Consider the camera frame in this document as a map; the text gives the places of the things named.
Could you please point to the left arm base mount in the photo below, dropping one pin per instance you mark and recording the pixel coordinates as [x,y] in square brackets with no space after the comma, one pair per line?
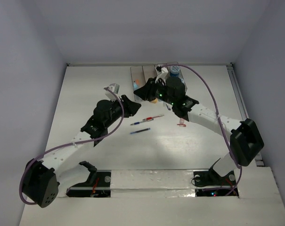
[97,184]

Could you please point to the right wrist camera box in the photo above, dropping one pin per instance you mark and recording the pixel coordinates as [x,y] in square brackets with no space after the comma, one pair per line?
[161,72]

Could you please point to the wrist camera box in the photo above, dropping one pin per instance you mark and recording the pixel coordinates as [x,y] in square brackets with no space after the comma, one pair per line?
[161,72]
[112,91]

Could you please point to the blue tape roll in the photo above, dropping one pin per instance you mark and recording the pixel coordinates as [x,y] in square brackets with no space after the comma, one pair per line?
[174,71]

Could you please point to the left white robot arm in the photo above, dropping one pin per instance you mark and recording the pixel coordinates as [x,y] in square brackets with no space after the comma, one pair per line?
[58,169]

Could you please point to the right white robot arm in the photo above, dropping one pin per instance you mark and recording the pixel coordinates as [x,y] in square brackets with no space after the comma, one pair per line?
[243,137]

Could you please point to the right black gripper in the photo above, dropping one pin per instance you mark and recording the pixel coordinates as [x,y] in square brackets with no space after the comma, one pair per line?
[146,92]

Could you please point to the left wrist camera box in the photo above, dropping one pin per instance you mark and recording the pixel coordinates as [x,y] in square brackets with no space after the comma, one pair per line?
[112,91]

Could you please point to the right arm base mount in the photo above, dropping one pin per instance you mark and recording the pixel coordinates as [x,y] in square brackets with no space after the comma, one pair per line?
[208,183]

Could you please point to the blue gel pen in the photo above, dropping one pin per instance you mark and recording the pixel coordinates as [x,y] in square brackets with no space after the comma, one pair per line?
[140,122]

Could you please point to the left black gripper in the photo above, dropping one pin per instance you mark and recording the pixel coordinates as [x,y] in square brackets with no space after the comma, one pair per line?
[129,108]

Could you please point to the red gel pen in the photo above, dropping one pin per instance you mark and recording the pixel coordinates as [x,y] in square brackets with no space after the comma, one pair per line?
[153,117]

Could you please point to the blue highlighter pen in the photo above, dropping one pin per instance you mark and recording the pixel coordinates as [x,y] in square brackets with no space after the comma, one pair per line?
[135,86]

